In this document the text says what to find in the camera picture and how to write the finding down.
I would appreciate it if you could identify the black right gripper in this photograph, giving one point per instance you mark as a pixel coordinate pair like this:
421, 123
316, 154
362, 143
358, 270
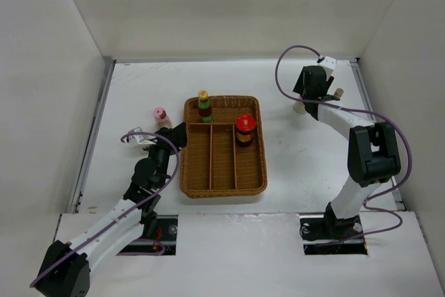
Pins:
300, 87

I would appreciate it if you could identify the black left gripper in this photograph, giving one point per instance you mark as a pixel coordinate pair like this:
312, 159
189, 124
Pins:
176, 135

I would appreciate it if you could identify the black top salt grinder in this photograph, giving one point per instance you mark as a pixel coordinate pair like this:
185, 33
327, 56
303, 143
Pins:
299, 107

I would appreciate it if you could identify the yellow cap green label bottle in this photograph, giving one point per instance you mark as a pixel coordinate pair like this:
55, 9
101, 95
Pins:
204, 107

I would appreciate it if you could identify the red lid chili sauce jar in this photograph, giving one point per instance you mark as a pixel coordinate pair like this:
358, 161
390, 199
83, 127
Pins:
245, 126

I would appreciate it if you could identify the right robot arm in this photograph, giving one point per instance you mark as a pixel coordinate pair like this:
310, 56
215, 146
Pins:
373, 156

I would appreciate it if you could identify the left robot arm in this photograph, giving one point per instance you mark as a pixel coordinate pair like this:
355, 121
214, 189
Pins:
68, 267

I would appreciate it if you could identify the pink lid spice shaker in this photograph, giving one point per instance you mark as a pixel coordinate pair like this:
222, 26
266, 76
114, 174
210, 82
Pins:
161, 118

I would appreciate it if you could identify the small yellow label dark bottle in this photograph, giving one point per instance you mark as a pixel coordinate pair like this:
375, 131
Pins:
338, 94

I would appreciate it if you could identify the brown wicker divided basket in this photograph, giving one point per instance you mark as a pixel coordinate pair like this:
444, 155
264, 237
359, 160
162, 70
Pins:
213, 164

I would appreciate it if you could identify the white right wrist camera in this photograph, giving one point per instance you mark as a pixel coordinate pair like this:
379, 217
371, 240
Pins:
328, 64

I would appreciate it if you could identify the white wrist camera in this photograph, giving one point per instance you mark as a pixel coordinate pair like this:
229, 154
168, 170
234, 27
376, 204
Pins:
136, 138
328, 64

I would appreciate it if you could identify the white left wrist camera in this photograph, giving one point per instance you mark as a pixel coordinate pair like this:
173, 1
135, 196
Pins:
136, 138

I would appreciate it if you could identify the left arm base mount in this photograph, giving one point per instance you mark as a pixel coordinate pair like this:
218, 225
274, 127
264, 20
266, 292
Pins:
160, 238

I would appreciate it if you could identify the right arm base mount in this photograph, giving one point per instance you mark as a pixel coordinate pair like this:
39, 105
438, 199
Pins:
323, 238

